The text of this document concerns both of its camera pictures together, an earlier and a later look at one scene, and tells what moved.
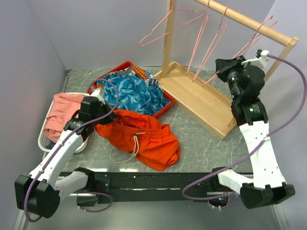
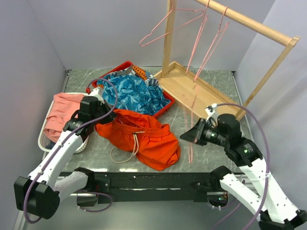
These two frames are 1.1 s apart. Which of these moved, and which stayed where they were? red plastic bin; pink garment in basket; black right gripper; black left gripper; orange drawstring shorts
Moved: black right gripper
Stayed: orange drawstring shorts; black left gripper; pink garment in basket; red plastic bin
